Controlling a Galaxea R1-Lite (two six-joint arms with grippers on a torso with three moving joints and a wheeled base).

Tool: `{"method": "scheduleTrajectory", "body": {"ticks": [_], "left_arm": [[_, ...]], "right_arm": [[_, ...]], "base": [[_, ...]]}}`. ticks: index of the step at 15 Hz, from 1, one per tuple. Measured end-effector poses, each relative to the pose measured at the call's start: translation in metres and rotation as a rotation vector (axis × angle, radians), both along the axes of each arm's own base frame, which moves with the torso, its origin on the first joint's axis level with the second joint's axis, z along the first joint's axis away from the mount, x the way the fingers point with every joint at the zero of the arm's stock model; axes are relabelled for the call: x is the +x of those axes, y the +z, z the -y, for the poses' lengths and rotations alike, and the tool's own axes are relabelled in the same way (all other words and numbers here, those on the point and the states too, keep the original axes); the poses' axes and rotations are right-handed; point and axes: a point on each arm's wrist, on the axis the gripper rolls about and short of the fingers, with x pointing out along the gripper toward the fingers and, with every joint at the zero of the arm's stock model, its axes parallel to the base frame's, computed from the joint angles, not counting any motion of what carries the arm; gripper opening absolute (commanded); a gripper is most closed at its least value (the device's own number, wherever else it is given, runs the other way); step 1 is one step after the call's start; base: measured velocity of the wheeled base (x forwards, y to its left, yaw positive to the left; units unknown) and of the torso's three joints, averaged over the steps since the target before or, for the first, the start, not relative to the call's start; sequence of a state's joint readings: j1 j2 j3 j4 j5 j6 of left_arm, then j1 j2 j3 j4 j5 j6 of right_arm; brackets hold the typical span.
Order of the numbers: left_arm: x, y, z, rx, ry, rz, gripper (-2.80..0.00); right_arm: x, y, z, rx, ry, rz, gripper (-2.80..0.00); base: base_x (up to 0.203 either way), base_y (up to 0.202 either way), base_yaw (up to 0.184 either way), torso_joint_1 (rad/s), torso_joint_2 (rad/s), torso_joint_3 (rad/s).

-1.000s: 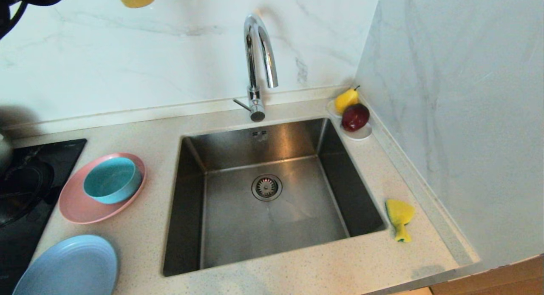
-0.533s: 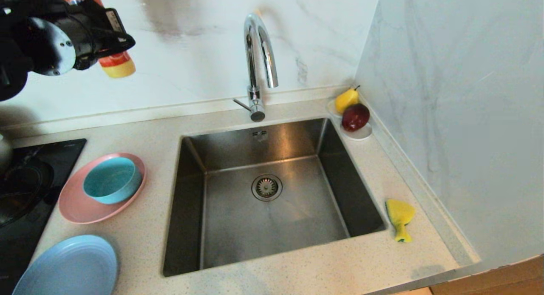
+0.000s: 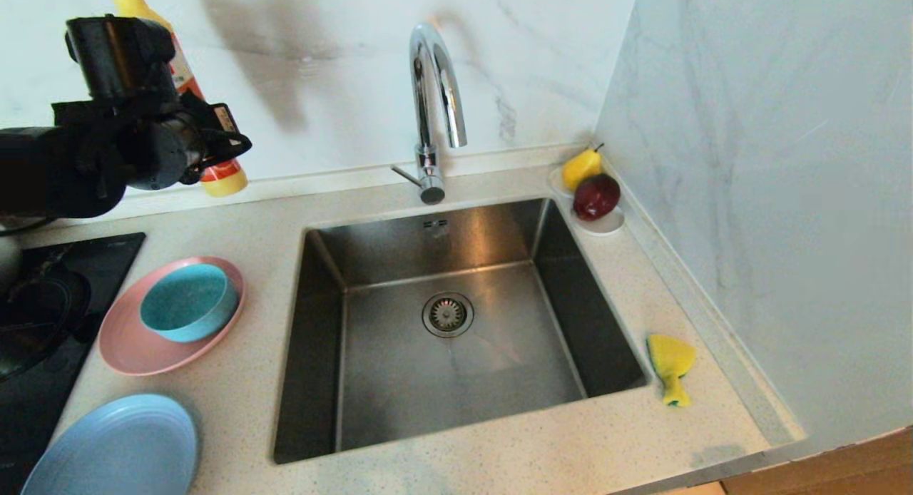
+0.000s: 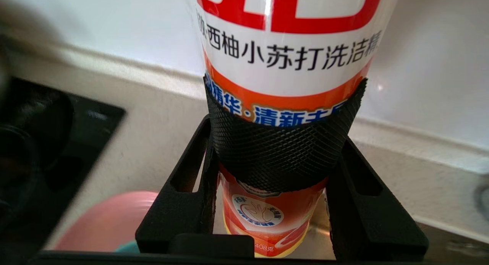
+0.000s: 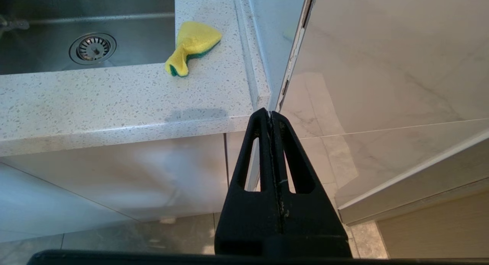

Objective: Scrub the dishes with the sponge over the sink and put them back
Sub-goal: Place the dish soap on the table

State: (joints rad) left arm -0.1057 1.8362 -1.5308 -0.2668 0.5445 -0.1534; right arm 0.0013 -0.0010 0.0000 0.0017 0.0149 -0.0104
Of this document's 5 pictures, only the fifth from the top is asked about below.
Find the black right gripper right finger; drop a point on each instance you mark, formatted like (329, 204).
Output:
(309, 227)

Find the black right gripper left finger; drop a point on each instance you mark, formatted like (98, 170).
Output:
(248, 227)

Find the yellow green sponge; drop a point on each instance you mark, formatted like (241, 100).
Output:
(195, 37)

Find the metal sink drain strainer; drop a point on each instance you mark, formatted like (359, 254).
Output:
(91, 48)

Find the stainless steel sink basin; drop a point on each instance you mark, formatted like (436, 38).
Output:
(38, 5)

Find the narrow white cabinet door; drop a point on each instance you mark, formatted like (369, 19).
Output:
(233, 146)

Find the light wooden cabinet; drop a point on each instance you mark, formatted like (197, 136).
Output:
(439, 230)

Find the wide white cabinet door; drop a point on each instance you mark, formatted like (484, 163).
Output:
(114, 173)

